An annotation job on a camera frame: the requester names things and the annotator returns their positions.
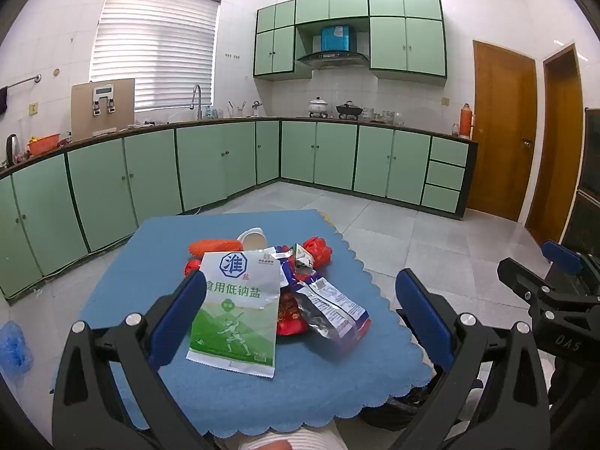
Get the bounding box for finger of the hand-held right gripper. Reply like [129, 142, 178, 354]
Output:
[541, 240, 600, 287]
[497, 257, 600, 312]

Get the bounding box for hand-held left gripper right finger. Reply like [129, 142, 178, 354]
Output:
[379, 268, 551, 450]

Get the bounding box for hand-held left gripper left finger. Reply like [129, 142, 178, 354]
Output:
[51, 269, 216, 450]

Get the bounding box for white green salt packet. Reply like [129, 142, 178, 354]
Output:
[186, 249, 282, 378]

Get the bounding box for orange foam net tube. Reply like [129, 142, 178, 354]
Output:
[188, 239, 245, 258]

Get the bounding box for white blue paper cup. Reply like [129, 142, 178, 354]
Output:
[237, 227, 269, 250]

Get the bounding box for blue scalloped tablecloth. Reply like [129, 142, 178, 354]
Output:
[77, 208, 434, 437]

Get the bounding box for dark glass cabinet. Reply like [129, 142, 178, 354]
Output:
[558, 108, 600, 263]

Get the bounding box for dark foil snack packet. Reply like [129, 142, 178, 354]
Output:
[295, 277, 371, 344]

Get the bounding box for wooden door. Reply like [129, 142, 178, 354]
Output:
[524, 43, 584, 245]
[466, 40, 537, 222]

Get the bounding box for red gold snack wrapper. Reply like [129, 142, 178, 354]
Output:
[276, 291, 310, 337]

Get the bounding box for green base cabinets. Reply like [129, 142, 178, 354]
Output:
[0, 117, 478, 303]

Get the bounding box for light striped cloth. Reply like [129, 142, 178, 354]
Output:
[212, 424, 347, 450]

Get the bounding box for blue plastic bag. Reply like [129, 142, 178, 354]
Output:
[0, 321, 35, 378]

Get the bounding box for row of glass jars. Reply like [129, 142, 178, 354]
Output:
[363, 108, 405, 126]

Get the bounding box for black wok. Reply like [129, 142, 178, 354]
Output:
[336, 100, 364, 120]

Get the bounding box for orange plastic basket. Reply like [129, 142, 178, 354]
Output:
[27, 133, 62, 156]

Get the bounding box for brown cardboard box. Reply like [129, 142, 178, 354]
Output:
[71, 78, 136, 137]

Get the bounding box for white window blind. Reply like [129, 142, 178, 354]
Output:
[90, 0, 221, 113]

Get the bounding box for range hood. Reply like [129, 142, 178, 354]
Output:
[296, 51, 370, 69]

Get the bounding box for metal towel bar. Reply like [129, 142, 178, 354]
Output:
[0, 75, 42, 92]

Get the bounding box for green wall cabinets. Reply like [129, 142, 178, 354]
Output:
[253, 0, 447, 87]

